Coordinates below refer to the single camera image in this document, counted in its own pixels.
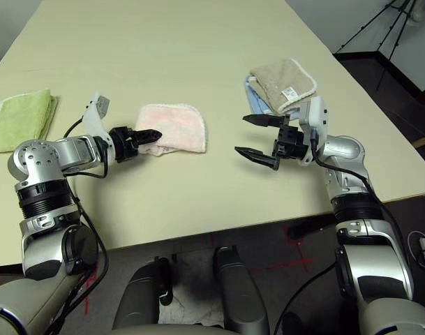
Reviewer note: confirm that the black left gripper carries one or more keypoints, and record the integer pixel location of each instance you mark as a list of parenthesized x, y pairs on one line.
[(123, 144)]

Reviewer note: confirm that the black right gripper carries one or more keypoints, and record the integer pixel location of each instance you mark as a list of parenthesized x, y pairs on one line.
[(289, 139)]

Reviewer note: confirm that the pink towel with white trim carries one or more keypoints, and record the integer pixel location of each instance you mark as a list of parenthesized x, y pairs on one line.
[(177, 129)]

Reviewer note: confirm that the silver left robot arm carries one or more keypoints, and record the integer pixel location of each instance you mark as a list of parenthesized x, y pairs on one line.
[(48, 195)]

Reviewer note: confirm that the light blue folded towel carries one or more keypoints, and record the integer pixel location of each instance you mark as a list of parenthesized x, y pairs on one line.
[(255, 101)]

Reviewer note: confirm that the beige folded towel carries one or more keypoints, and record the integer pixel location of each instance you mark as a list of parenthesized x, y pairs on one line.
[(285, 83)]

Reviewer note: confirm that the green folded towel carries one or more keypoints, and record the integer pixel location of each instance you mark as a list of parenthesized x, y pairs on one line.
[(20, 118)]

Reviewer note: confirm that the white barcode label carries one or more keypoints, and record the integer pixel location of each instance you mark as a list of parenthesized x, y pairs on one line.
[(289, 93)]

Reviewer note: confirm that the red floor tape cross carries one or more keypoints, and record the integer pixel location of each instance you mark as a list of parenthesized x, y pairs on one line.
[(90, 279), (301, 260)]

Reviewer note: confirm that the grey right robot leg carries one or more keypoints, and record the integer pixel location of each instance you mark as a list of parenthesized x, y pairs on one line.
[(238, 286)]

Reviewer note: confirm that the grey robot leg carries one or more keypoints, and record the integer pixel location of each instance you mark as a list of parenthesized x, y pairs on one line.
[(238, 286), (142, 296)]

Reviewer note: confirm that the grey left robot leg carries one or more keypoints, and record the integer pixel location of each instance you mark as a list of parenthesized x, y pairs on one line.
[(142, 296)]

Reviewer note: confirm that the black tripod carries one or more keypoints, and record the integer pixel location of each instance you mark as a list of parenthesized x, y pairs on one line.
[(376, 24)]

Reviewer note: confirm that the beige robot torso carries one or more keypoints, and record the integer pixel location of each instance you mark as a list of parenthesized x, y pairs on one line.
[(163, 331)]

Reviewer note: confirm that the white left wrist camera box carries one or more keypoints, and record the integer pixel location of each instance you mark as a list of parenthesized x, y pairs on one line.
[(97, 118)]

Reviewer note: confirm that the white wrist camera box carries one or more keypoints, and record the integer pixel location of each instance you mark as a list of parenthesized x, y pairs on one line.
[(315, 129), (97, 118)]

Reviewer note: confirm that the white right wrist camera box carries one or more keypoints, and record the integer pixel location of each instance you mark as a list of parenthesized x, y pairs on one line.
[(315, 129)]

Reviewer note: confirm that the black table frame bar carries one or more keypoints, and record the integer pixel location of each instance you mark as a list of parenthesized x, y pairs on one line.
[(4, 268)]

